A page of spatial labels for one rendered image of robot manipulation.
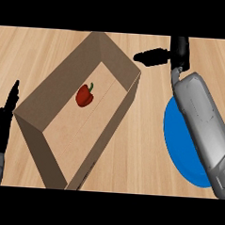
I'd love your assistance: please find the red bell pepper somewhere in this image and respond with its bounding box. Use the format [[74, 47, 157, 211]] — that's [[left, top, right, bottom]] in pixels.
[[74, 81, 95, 108]]

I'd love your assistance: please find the blue plate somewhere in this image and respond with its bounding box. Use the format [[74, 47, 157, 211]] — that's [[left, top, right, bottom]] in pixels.
[[159, 94, 217, 189]]

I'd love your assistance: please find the brown cardboard box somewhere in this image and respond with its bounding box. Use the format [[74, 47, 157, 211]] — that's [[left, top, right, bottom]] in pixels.
[[8, 26, 145, 195]]

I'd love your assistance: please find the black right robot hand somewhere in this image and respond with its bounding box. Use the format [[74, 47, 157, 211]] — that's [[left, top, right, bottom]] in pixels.
[[132, 34, 192, 72]]

